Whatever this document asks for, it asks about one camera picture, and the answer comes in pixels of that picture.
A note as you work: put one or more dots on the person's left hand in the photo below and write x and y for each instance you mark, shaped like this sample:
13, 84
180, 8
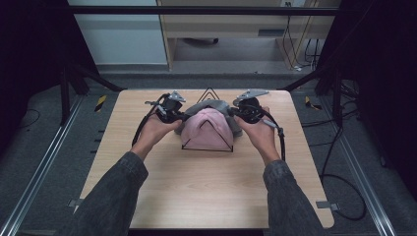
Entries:
152, 134

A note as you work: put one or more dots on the white cabinet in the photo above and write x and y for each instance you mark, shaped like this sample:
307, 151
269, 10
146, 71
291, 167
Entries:
121, 39

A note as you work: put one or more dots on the pink knit beanie hat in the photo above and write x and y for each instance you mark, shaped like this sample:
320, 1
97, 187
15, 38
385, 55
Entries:
206, 129

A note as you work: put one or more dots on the black horizontal frame bar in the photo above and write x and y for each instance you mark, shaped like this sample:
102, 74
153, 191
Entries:
196, 10

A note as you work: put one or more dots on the aluminium floor rail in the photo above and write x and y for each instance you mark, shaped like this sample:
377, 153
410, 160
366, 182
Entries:
39, 170
360, 170

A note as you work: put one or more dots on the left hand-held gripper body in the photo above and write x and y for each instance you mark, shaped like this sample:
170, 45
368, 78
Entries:
170, 106

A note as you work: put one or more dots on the black curtain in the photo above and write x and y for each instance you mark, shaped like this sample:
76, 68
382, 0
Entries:
29, 65
383, 82

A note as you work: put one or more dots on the black metal stand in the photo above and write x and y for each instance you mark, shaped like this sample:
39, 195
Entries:
65, 95
336, 98

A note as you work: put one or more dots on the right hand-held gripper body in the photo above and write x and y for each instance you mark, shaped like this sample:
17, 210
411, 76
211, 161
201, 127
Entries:
249, 105

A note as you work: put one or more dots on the person's right hand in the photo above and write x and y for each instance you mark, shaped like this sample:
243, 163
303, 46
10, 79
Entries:
260, 137

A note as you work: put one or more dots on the yellow black hazard tape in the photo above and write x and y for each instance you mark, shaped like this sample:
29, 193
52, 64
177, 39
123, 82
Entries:
311, 104
100, 103

